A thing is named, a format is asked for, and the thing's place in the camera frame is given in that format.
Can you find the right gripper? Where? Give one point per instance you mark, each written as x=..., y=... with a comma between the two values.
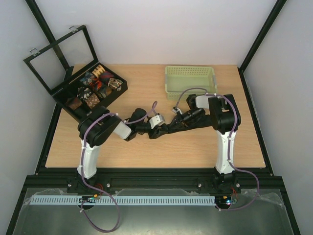
x=179, y=121

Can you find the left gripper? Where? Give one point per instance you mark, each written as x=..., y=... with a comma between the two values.
x=155, y=134

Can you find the black necktie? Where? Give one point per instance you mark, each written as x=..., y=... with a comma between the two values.
x=203, y=122

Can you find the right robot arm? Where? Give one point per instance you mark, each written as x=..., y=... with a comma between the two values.
x=219, y=112

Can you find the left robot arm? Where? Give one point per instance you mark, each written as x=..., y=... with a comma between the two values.
x=96, y=128

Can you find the green plastic basket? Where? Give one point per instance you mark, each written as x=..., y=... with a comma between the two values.
x=189, y=79

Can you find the brown beige rolled tie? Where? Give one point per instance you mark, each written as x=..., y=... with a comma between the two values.
x=115, y=84

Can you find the olive brown rolled tie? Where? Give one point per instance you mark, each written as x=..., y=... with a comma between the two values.
x=104, y=91

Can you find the brown dotted rolled tie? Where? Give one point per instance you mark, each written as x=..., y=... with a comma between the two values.
x=92, y=101

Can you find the black tie storage box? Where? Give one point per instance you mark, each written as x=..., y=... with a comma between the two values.
x=70, y=90

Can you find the dark red rolled tie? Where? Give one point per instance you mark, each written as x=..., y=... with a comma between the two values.
x=105, y=77

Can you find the orange striped rolled tie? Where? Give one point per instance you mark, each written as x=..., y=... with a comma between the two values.
x=95, y=84

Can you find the black white rolled tie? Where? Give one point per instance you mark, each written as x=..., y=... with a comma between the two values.
x=84, y=93

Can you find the tan patterned rolled tie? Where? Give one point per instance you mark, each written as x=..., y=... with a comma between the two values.
x=98, y=71

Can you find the rust brown rolled tie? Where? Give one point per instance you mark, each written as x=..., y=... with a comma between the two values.
x=73, y=103

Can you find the blue patterned rolled tie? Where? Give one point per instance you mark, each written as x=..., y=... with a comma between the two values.
x=88, y=79

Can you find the glass box lid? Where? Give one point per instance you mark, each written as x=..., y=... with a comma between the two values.
x=78, y=50

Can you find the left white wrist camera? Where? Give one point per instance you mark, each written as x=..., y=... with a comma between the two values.
x=156, y=120

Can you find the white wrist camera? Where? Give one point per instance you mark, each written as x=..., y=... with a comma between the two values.
x=156, y=120
x=177, y=110

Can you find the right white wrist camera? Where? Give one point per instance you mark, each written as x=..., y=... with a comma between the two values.
x=177, y=110

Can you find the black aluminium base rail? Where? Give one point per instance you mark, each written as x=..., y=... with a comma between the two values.
x=201, y=180

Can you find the white slotted cable duct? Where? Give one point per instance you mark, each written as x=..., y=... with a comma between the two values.
x=124, y=200

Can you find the right black frame post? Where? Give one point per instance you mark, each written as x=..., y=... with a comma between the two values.
x=278, y=6

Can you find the black frame post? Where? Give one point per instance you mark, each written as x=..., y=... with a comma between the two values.
x=47, y=31
x=278, y=6

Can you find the left black frame post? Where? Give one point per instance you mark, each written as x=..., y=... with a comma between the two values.
x=47, y=31

